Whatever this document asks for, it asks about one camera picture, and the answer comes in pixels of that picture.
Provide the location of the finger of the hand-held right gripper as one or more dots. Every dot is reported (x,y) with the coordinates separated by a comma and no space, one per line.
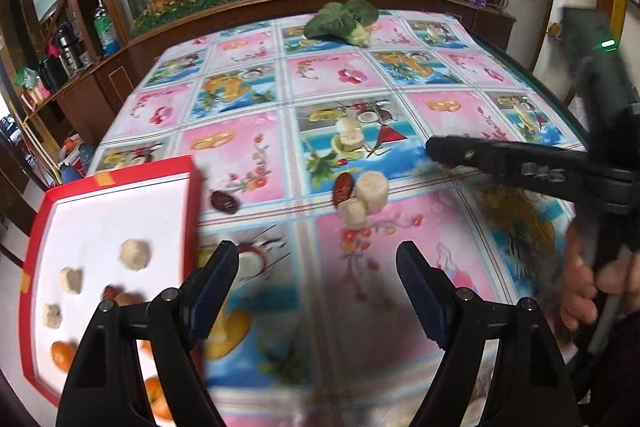
(480,154)

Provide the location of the small blocky beige corn piece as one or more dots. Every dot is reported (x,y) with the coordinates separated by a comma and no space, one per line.
(354,213)

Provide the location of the large beige corn cob piece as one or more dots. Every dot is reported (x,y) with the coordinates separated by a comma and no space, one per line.
(372,192)

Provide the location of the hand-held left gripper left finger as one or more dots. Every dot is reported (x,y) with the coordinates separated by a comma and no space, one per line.
(215,287)

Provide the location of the person's right hand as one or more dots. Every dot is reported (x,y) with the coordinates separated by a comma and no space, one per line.
(577,287)

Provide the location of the green blue plastic bottle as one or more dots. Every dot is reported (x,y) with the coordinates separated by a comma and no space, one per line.
(105,34)

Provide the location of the green broccoli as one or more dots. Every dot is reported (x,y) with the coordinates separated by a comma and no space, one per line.
(340,19)

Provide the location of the black steel thermos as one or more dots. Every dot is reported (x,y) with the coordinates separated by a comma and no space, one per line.
(65,47)

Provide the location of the green snack packet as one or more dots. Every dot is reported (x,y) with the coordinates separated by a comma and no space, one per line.
(25,77)

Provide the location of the dark brown date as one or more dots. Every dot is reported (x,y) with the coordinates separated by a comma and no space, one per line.
(223,202)

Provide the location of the printed pink blue tablecloth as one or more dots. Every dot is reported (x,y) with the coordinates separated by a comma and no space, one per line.
(435,232)

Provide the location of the pink box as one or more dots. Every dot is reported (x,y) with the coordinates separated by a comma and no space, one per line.
(35,96)

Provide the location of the orange tangerine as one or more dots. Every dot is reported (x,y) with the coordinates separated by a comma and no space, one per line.
(156,399)
(64,353)

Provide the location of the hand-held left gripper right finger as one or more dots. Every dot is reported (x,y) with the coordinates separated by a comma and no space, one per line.
(425,297)

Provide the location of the red box with white inside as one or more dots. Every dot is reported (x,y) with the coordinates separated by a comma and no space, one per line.
(100,227)

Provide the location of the brown wooden cabinet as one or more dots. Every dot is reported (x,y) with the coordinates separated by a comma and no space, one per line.
(120,77)

